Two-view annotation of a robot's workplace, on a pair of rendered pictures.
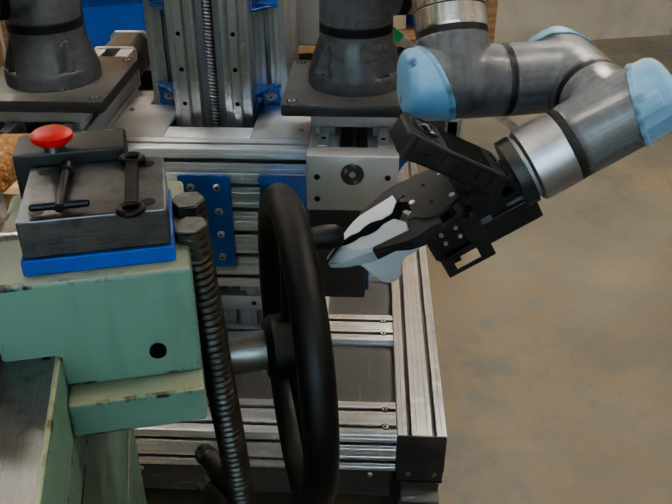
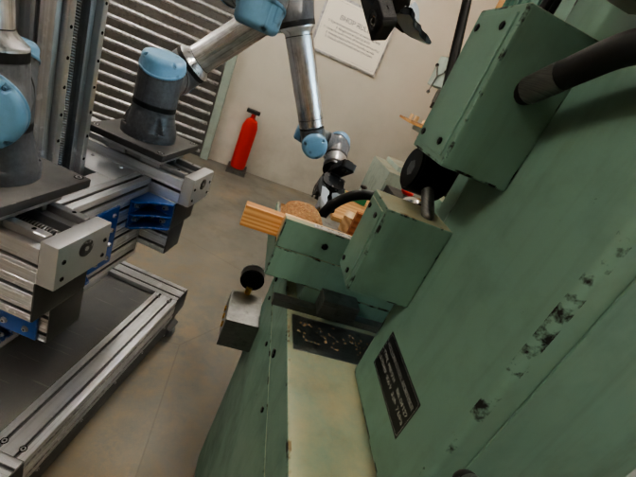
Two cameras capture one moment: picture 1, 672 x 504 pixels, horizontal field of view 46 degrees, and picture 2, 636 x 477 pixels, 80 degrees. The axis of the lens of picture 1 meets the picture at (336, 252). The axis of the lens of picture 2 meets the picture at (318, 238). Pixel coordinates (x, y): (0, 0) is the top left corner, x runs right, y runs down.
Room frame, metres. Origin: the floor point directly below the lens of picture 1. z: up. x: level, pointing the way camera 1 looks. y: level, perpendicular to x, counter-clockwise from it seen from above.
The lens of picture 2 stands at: (0.72, 1.05, 1.19)
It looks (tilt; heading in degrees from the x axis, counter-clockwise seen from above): 23 degrees down; 267
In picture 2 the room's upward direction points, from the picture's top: 24 degrees clockwise
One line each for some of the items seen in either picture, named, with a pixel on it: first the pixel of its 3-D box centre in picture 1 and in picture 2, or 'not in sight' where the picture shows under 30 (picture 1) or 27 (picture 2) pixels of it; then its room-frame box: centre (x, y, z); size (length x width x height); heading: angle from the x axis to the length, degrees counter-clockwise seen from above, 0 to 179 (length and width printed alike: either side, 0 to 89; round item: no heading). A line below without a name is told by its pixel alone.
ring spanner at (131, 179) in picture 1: (131, 182); not in sight; (0.49, 0.14, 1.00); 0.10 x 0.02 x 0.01; 12
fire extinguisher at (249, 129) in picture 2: not in sight; (245, 142); (1.52, -2.42, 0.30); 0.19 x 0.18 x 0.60; 103
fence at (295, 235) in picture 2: not in sight; (432, 280); (0.46, 0.40, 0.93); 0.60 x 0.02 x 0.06; 12
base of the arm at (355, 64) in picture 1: (355, 50); (151, 118); (1.25, -0.03, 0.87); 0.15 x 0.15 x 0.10
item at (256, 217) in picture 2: not in sight; (379, 257); (0.57, 0.39, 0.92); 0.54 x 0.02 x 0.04; 12
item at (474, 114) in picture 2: not in sight; (491, 99); (0.59, 0.61, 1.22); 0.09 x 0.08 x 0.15; 102
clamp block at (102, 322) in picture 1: (103, 278); not in sight; (0.51, 0.18, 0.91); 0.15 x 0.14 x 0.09; 12
